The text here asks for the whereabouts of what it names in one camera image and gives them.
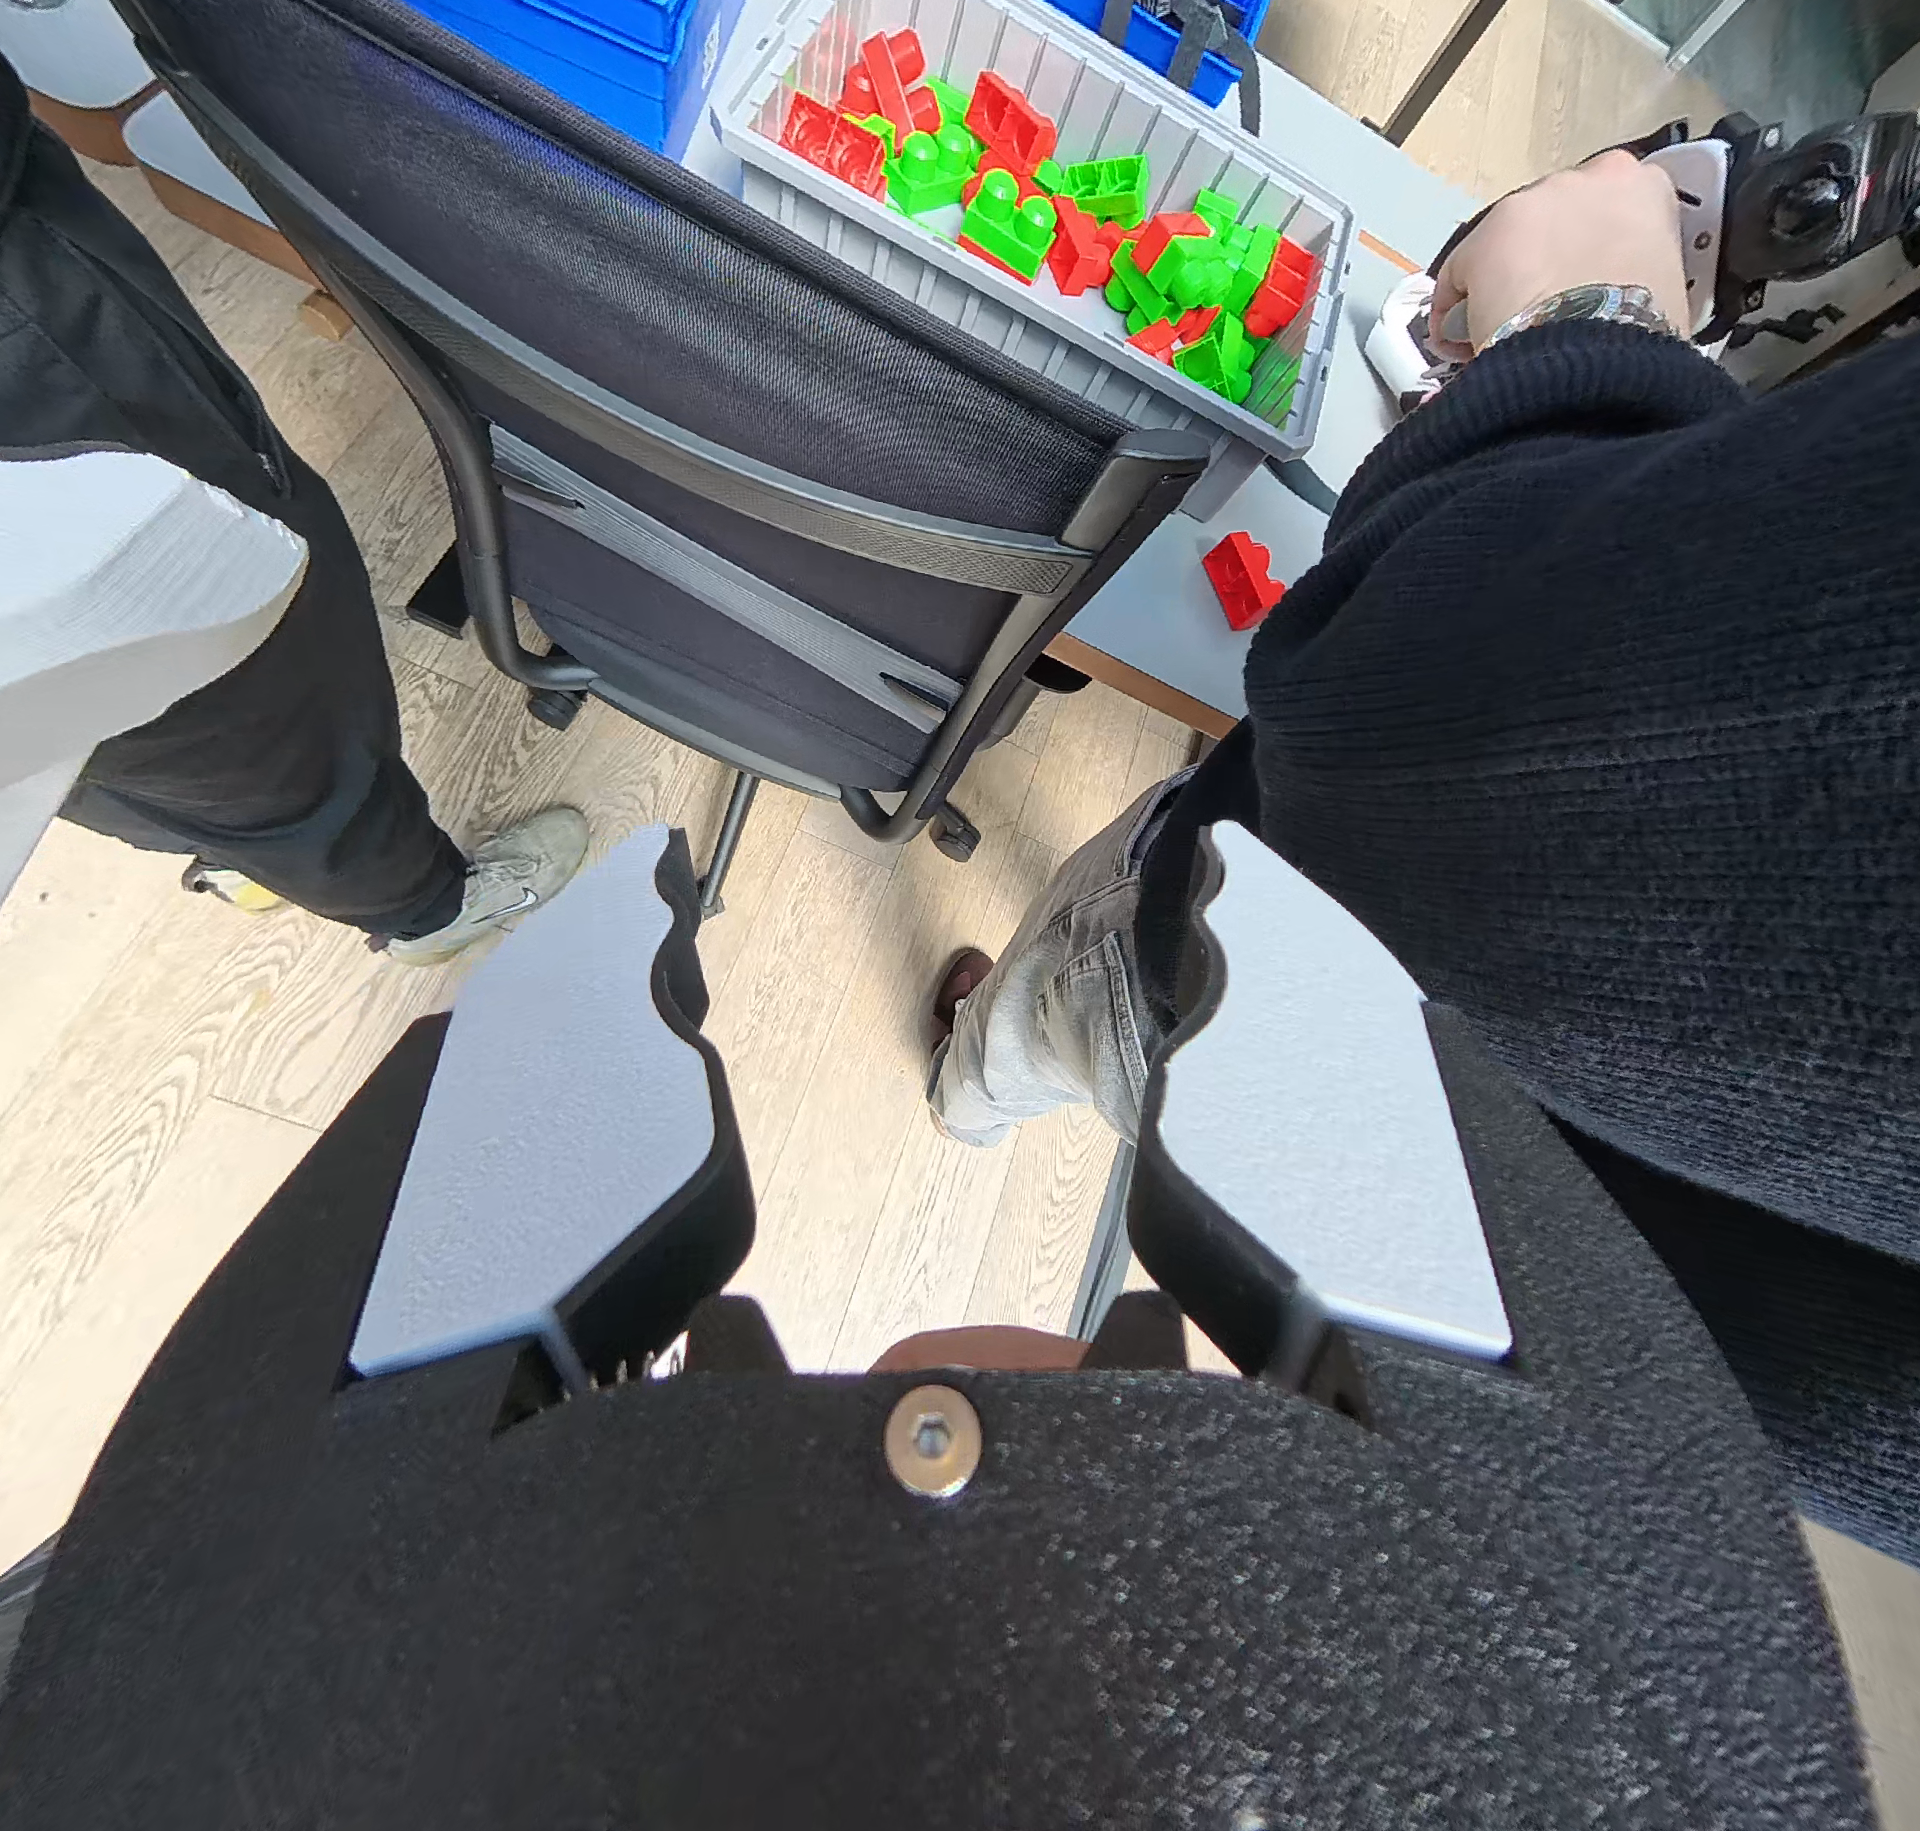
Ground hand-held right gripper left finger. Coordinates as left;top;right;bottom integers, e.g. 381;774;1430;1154
343;826;755;1390

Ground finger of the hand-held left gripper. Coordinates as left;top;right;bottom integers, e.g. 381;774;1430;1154
0;448;312;904

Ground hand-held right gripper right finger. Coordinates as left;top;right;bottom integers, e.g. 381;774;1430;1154
1124;818;1513;1420

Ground grey desk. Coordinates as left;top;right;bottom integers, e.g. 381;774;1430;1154
0;0;1501;738

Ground red building block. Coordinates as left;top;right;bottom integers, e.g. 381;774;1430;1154
1200;530;1290;634

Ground black mesh office chair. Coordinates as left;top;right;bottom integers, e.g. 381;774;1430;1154
52;0;1217;918

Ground stacked blue plastic bins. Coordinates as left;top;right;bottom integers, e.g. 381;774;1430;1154
276;0;767;160

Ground silver wristwatch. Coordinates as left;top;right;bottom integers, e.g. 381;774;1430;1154
1475;286;1690;356

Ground pile of red green blocks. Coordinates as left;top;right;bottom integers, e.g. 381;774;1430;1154
776;25;1321;430

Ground grey plastic bin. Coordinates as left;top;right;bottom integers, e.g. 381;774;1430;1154
703;0;1360;520

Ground black metal leg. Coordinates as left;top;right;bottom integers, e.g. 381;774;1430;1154
1381;0;1554;142

